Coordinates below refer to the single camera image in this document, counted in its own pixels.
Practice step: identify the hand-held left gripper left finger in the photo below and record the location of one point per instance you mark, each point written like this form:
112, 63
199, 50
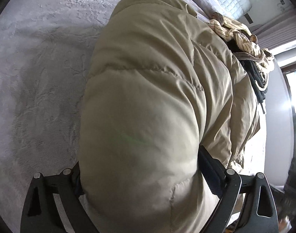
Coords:
65, 187

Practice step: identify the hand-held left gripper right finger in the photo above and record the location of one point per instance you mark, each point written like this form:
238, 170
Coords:
208, 167

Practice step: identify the beige puffer jacket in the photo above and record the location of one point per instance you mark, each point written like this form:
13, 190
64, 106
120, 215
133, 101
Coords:
150, 102

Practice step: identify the black clothes pile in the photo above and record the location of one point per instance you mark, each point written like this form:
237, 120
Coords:
253, 74

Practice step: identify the dark cloth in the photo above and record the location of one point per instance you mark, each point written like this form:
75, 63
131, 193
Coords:
293, 187

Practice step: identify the lavender bed blanket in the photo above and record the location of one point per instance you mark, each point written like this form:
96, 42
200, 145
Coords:
41, 77

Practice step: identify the large cream striped garment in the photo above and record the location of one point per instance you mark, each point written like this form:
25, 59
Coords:
235, 32

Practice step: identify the grey curtain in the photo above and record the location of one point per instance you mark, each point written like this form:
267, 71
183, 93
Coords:
279, 34

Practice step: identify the wall socket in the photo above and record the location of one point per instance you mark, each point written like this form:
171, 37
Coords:
282, 2

